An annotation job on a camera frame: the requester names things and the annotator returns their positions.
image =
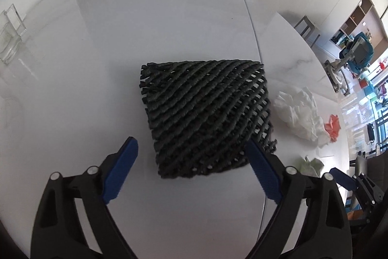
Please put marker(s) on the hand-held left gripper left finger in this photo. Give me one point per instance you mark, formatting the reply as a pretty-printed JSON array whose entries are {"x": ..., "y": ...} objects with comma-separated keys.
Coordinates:
[{"x": 121, "y": 171}]

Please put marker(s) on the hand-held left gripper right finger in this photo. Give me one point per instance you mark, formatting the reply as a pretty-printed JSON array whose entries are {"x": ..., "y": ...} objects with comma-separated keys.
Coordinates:
[{"x": 262, "y": 171}]

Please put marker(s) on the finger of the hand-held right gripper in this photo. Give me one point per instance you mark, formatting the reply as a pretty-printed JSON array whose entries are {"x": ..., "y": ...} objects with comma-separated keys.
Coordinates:
[{"x": 344, "y": 179}]

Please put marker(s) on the black foam net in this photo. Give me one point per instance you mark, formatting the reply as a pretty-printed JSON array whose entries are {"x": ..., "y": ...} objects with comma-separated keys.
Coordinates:
[{"x": 206, "y": 113}]

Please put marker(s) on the pale green crumpled paper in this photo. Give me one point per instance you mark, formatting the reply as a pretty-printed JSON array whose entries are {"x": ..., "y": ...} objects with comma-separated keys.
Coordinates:
[{"x": 312, "y": 166}]

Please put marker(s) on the small orange crumpled wrapper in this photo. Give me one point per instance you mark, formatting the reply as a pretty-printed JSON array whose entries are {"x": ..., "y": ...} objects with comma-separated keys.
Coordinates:
[{"x": 332, "y": 128}]

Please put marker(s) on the white crumpled plastic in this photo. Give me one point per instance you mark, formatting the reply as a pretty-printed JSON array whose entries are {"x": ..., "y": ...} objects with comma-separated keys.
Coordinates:
[{"x": 297, "y": 113}]

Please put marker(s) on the blue machine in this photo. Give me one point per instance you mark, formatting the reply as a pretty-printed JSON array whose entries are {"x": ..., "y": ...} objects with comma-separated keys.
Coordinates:
[{"x": 360, "y": 51}]

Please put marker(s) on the grey stool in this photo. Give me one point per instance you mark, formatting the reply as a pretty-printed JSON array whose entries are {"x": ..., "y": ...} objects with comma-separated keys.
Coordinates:
[{"x": 307, "y": 30}]

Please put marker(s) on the wooden open shelf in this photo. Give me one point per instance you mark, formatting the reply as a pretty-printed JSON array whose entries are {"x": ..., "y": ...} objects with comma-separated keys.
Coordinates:
[{"x": 360, "y": 19}]

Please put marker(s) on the clear glass container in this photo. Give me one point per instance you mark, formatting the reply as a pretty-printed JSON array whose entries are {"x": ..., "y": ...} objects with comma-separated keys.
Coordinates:
[{"x": 10, "y": 40}]

